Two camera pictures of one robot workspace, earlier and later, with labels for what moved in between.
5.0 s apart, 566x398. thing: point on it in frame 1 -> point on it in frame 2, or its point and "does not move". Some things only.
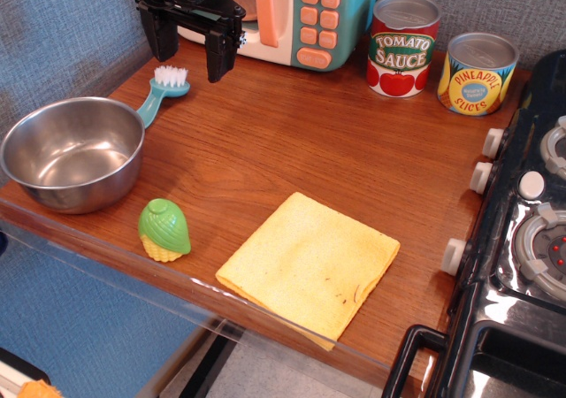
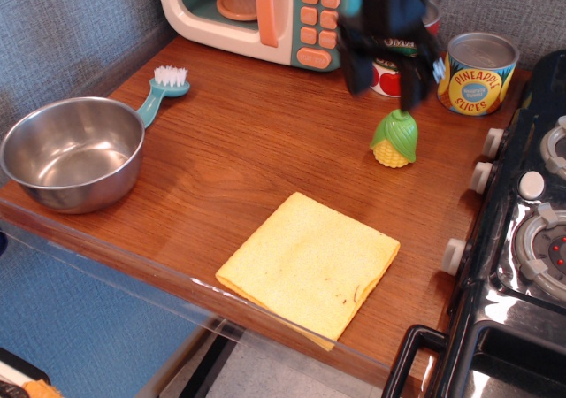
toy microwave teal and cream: x=315 y=21 does not move
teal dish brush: x=169 y=81 does not move
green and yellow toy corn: x=164 y=230 -> x=395 y=140
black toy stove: x=507 y=331 does not move
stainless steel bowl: x=73 y=155 does not move
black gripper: x=195 y=0 -> x=387 y=16
